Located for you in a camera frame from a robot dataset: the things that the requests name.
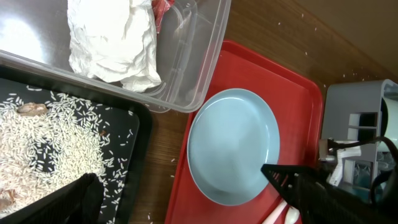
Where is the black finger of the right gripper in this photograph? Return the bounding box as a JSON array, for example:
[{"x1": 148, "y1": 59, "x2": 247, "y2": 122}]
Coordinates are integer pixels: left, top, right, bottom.
[{"x1": 261, "y1": 164, "x2": 326, "y2": 202}]

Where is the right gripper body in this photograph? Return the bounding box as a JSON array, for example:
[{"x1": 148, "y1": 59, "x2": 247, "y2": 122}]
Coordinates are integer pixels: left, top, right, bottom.
[{"x1": 295, "y1": 174, "x2": 397, "y2": 224}]

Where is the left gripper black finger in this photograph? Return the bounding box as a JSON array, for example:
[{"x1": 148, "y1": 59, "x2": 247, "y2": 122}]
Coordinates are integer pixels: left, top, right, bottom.
[{"x1": 1, "y1": 173, "x2": 104, "y2": 224}]

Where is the white plastic spoon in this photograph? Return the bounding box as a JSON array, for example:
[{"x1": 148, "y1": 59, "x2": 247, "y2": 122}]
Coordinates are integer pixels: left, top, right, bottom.
[{"x1": 284, "y1": 207, "x2": 300, "y2": 224}]

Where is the white plastic fork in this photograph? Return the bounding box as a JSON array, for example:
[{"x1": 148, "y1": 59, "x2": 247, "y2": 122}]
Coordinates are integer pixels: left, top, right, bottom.
[{"x1": 262, "y1": 199, "x2": 287, "y2": 224}]

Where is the light blue plate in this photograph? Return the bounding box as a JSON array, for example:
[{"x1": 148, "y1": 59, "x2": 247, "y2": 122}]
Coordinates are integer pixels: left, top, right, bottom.
[{"x1": 187, "y1": 88, "x2": 280, "y2": 206}]

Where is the white napkin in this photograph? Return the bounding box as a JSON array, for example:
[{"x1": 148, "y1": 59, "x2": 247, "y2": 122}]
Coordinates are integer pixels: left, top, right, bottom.
[{"x1": 67, "y1": 0, "x2": 162, "y2": 93}]

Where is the green bowl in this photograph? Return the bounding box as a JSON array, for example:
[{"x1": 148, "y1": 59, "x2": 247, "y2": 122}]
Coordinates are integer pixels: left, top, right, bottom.
[{"x1": 381, "y1": 98, "x2": 397, "y2": 147}]

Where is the black waste tray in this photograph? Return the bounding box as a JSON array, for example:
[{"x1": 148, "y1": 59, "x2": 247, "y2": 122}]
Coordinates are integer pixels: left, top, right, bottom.
[{"x1": 1, "y1": 65, "x2": 153, "y2": 224}]

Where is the grey dishwasher rack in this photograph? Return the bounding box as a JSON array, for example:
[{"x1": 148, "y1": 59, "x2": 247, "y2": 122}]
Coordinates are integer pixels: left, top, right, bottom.
[{"x1": 322, "y1": 79, "x2": 397, "y2": 202}]

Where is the food scraps and rice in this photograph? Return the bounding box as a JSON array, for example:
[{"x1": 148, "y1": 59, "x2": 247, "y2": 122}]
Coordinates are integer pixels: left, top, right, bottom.
[{"x1": 1, "y1": 83, "x2": 139, "y2": 223}]

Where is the red plastic tray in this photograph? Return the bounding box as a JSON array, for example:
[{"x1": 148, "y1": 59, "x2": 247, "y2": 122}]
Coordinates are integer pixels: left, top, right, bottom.
[{"x1": 165, "y1": 40, "x2": 323, "y2": 224}]

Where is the clear plastic bin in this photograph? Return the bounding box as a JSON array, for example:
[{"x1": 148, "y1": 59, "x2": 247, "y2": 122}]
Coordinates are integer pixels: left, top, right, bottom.
[{"x1": 1, "y1": 0, "x2": 231, "y2": 113}]

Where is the red wrapper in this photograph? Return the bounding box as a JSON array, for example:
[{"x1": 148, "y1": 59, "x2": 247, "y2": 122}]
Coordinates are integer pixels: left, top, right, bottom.
[{"x1": 152, "y1": 0, "x2": 175, "y2": 34}]

